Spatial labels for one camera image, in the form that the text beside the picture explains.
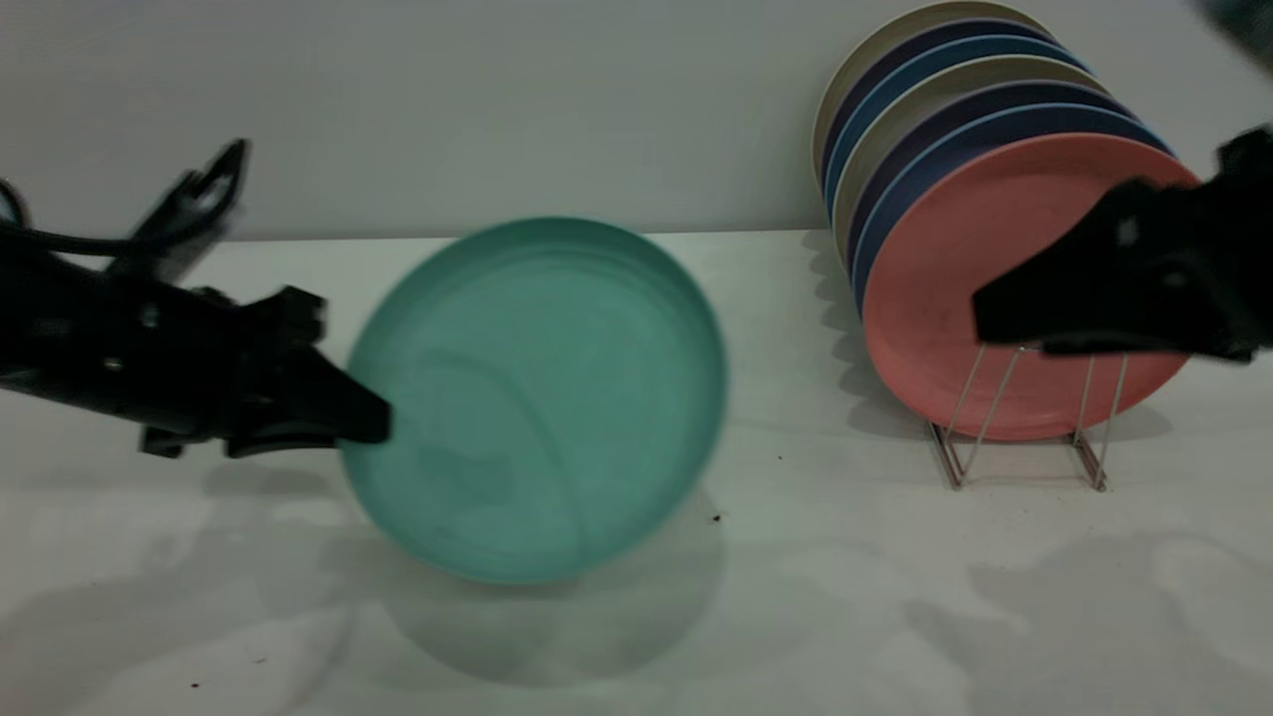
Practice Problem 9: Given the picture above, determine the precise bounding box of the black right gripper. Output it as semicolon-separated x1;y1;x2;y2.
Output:
972;124;1273;365

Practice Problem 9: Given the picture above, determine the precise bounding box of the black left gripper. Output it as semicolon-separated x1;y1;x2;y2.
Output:
40;254;391;459

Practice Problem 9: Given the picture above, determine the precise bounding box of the green plastic plate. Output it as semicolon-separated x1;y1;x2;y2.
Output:
338;217;730;586

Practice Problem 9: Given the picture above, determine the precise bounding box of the pink plastic plate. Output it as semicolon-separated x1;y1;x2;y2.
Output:
861;132;1200;444

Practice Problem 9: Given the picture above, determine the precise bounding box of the blue plastic plate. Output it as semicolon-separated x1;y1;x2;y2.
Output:
852;104;1176;315
823;36;1091;222

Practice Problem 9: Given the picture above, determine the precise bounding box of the dark purple plastic plate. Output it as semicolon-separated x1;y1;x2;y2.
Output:
818;19;1071;192
843;82;1137;271

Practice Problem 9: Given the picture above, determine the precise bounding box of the beige plastic plate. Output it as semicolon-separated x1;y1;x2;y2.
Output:
831;57;1111;252
811;1;1056;186

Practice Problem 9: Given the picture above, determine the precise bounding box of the metal wire plate rack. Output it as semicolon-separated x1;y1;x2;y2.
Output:
927;343;1129;493

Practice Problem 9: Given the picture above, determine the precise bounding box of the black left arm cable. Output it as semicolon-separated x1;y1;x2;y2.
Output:
0;179;135;258

